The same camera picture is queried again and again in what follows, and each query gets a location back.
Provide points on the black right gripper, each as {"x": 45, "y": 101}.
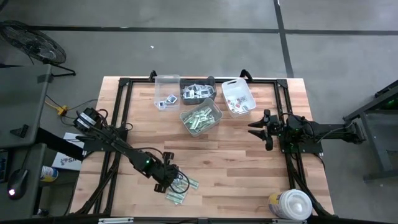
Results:
{"x": 271, "y": 130}

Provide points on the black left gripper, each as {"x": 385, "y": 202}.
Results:
{"x": 166, "y": 174}

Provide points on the white plastic bin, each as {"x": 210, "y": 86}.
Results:
{"x": 237, "y": 88}

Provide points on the grey plastic bin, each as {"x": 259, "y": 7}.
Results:
{"x": 186, "y": 130}

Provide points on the green striped adhesive bandage packet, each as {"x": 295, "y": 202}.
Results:
{"x": 180, "y": 186}
{"x": 176, "y": 197}
{"x": 200, "y": 115}
{"x": 210, "y": 119}
{"x": 193, "y": 183}
{"x": 196, "y": 124}
{"x": 188, "y": 118}

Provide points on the white antiseptic towelette packet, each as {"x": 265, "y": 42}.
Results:
{"x": 171, "y": 99}
{"x": 161, "y": 104}
{"x": 209, "y": 88}
{"x": 206, "y": 94}
{"x": 188, "y": 92}
{"x": 199, "y": 92}
{"x": 194, "y": 88}

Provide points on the black plastic bin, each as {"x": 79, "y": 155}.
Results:
{"x": 199, "y": 101}

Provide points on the clear plastic bin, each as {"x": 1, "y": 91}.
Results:
{"x": 168, "y": 87}

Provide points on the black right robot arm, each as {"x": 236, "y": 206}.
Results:
{"x": 323, "y": 129}

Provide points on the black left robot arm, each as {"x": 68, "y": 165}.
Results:
{"x": 118, "y": 143}

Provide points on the white-lidded wipes canister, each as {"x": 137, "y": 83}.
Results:
{"x": 293, "y": 205}

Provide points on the white cardboard box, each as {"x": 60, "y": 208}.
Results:
{"x": 66, "y": 161}

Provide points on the white blue yellow can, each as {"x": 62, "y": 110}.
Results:
{"x": 49, "y": 173}

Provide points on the yellow power plug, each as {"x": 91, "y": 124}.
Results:
{"x": 63, "y": 109}

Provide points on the black metal cart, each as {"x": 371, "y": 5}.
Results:
{"x": 382, "y": 149}

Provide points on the black computer mouse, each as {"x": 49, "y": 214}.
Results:
{"x": 18, "y": 183}

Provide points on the grey desk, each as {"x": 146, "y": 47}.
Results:
{"x": 21, "y": 208}

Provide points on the grey side table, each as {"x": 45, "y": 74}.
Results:
{"x": 21, "y": 102}

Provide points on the black keyboard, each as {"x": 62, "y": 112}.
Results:
{"x": 3, "y": 165}

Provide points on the black floor fan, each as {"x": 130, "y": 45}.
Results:
{"x": 34, "y": 43}

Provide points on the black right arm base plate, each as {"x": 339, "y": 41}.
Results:
{"x": 314, "y": 147}

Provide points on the silver metal bracket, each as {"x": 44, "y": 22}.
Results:
{"x": 115, "y": 220}
{"x": 289, "y": 221}

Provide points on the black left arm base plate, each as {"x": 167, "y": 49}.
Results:
{"x": 96, "y": 146}

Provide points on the black bracket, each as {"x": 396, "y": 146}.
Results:
{"x": 21, "y": 130}

